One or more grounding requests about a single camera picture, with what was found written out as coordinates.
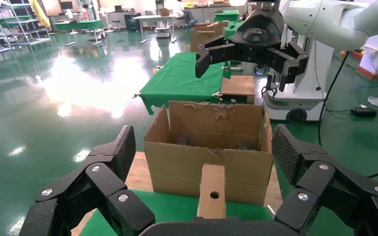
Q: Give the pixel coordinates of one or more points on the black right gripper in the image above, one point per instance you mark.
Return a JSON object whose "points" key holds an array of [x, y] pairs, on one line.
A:
{"points": [[257, 35]]}

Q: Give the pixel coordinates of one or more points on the yellow hanging garment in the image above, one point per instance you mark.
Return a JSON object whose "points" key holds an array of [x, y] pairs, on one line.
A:
{"points": [[41, 14]]}

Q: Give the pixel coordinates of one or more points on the small white cart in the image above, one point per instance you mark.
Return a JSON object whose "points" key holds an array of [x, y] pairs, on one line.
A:
{"points": [[163, 32]]}

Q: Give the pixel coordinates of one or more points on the green cloth behind distant carton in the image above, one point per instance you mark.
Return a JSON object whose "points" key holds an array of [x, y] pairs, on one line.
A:
{"points": [[233, 29]]}

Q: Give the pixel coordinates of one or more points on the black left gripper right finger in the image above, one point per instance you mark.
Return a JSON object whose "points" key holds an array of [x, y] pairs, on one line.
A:
{"points": [[313, 182]]}

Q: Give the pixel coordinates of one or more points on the white wheeled neighbouring robot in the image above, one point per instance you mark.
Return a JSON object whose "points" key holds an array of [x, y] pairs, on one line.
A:
{"points": [[309, 75]]}

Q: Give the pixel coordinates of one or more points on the black power brick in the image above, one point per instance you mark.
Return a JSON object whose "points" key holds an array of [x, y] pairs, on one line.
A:
{"points": [[363, 112]]}

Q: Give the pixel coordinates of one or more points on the green tablecloth on neighbouring table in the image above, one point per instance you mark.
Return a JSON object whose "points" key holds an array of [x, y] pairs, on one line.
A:
{"points": [[182, 78]]}

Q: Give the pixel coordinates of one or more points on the small cardboard box with hole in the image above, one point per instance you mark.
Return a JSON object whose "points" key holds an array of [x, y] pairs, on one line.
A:
{"points": [[211, 182]]}

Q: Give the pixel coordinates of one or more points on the distant green covered table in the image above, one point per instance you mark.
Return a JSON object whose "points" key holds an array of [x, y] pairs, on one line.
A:
{"points": [[78, 24]]}

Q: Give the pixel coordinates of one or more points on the green tablecloth with yellow specks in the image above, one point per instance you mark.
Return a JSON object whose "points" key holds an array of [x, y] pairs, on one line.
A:
{"points": [[172, 208]]}

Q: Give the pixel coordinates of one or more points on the large open cardboard carton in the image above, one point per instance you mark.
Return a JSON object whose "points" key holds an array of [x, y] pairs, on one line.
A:
{"points": [[176, 169]]}

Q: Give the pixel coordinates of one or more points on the white platform with orange base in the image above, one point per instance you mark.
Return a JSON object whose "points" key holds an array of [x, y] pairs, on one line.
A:
{"points": [[376, 62]]}

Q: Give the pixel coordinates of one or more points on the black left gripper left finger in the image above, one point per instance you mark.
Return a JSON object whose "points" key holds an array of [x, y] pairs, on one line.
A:
{"points": [[106, 177]]}

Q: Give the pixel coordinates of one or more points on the silver binder clip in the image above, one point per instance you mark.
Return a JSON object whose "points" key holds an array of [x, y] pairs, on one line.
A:
{"points": [[217, 94], [160, 67], [136, 96]]}

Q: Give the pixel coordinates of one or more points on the distant open cardboard carton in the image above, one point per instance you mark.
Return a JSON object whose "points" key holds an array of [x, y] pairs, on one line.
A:
{"points": [[205, 38]]}

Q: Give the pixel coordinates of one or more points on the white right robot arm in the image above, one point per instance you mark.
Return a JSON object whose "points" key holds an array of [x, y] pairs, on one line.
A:
{"points": [[332, 19]]}

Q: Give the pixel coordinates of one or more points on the white long table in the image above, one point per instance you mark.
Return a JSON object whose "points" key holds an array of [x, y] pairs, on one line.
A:
{"points": [[153, 18]]}

